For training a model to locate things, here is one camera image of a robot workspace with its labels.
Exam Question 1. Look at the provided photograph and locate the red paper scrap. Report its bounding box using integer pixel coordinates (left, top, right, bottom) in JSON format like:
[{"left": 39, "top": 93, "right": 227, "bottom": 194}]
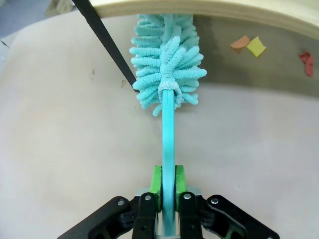
[{"left": 298, "top": 50, "right": 316, "bottom": 78}]

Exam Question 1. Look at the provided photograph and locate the orange paper scrap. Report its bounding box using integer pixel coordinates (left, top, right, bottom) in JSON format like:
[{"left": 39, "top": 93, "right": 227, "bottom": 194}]
[{"left": 229, "top": 35, "right": 251, "bottom": 54}]

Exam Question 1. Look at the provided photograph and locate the turquoise chenille duster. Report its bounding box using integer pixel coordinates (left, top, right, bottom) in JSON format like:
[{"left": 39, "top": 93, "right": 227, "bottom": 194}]
[{"left": 129, "top": 13, "right": 208, "bottom": 237}]

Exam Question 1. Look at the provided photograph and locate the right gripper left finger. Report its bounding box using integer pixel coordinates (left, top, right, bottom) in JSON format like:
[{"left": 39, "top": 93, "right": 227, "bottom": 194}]
[{"left": 57, "top": 165, "right": 163, "bottom": 239}]

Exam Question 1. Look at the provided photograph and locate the black metal wood shelf rack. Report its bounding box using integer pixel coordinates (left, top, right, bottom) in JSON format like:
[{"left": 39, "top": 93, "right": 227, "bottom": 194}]
[{"left": 71, "top": 0, "right": 319, "bottom": 95}]

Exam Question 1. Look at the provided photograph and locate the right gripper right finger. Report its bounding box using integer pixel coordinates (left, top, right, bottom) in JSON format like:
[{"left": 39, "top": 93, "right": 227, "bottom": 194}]
[{"left": 175, "top": 164, "right": 280, "bottom": 239}]

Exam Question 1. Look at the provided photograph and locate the yellow paper scrap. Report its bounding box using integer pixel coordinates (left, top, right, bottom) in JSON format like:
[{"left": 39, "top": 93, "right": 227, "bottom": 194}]
[{"left": 246, "top": 36, "right": 267, "bottom": 58}]

